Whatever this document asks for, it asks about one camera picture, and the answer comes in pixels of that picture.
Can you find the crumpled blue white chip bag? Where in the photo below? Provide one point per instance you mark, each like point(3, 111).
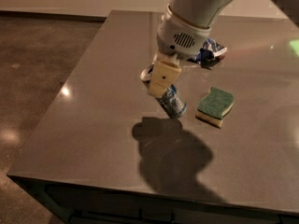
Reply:
point(209, 52)

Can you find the green yellow sponge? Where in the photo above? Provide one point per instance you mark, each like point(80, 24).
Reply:
point(215, 106)

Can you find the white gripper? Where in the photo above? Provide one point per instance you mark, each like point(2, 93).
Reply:
point(178, 38)

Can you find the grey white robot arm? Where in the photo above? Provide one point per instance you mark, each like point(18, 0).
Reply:
point(201, 13)

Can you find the silver redbull can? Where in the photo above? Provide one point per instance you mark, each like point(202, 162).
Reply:
point(171, 102)

